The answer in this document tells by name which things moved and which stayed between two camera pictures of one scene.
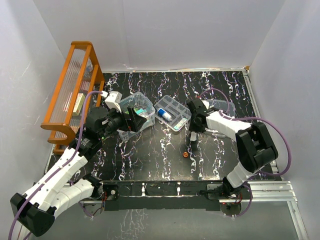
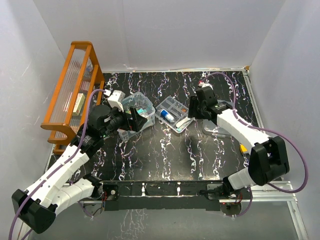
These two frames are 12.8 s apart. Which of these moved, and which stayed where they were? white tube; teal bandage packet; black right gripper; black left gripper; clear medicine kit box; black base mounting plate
Moved: white tube; black right gripper
Stayed: black base mounting plate; clear medicine kit box; teal bandage packet; black left gripper
